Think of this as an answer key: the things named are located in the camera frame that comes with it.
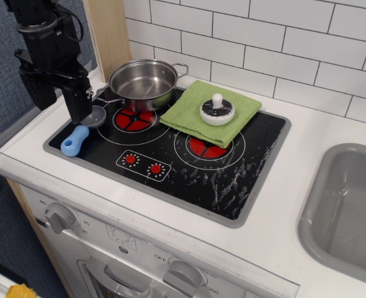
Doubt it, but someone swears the white toy mushroom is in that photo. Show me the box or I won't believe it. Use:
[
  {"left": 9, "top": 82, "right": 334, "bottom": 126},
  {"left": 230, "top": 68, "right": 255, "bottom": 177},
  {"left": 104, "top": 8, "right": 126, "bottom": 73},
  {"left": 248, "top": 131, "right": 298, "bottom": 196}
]
[{"left": 200, "top": 93, "right": 235, "bottom": 126}]

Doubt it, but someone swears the white toy oven front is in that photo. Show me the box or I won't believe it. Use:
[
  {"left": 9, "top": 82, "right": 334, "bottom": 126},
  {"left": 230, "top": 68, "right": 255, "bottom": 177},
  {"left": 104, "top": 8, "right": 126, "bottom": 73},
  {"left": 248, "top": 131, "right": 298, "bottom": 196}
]
[{"left": 22, "top": 186, "right": 298, "bottom": 297}]

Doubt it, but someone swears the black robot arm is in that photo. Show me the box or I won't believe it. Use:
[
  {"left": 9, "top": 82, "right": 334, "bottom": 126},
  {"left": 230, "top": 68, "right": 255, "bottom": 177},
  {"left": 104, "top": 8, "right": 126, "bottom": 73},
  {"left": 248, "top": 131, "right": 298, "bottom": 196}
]
[{"left": 6, "top": 1, "right": 92, "bottom": 124}]

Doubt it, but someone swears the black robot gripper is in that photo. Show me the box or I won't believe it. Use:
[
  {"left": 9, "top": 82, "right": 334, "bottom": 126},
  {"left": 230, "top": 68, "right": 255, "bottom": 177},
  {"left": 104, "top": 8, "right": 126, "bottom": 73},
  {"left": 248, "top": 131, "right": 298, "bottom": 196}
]
[{"left": 15, "top": 16, "right": 93, "bottom": 124}]

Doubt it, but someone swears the grey right oven knob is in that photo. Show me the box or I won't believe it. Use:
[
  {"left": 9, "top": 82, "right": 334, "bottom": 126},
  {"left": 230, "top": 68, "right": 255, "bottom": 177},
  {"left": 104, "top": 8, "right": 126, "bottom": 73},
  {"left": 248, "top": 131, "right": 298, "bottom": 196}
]
[{"left": 163, "top": 261, "right": 203, "bottom": 297}]

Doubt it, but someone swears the blue grey toy scoop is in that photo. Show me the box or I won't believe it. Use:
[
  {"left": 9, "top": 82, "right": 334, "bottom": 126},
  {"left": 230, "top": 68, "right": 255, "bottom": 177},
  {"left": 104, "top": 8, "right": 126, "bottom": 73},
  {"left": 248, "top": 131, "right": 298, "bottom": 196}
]
[{"left": 60, "top": 106, "right": 107, "bottom": 156}]

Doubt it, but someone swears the stainless steel pot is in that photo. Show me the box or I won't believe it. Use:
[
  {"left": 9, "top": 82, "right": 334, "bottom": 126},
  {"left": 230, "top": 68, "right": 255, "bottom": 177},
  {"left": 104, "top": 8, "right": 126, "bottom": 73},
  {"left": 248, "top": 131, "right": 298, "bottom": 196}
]
[{"left": 96, "top": 59, "right": 189, "bottom": 112}]

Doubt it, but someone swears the grey left oven knob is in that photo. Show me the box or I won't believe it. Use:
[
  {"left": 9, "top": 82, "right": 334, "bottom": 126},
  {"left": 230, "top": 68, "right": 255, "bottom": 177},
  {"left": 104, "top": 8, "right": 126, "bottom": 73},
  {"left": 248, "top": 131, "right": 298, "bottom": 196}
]
[{"left": 45, "top": 202, "right": 76, "bottom": 235}]

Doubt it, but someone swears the green folded cloth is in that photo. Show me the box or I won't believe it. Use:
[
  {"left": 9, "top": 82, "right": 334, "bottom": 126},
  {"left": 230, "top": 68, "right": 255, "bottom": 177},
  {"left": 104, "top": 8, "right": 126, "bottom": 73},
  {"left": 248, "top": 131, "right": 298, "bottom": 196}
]
[{"left": 160, "top": 80, "right": 262, "bottom": 148}]

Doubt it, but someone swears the black toy stovetop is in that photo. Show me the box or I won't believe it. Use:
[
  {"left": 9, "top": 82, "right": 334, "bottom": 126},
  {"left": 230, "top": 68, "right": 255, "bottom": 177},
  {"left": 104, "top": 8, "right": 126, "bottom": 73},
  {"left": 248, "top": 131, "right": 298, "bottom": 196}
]
[{"left": 43, "top": 72, "right": 292, "bottom": 229}]

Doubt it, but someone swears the grey oven knob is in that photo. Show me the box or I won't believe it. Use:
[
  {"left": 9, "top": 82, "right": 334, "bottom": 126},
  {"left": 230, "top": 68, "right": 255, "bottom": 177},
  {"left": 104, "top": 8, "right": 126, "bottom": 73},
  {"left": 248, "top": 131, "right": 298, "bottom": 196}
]
[
  {"left": 163, "top": 261, "right": 203, "bottom": 297},
  {"left": 45, "top": 202, "right": 76, "bottom": 235}
]

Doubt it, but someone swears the grey sink basin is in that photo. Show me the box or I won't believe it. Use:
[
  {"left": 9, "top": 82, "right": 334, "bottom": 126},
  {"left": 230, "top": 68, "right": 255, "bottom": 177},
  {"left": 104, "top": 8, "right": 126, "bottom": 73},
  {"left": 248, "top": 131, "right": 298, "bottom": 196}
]
[{"left": 298, "top": 143, "right": 366, "bottom": 282}]

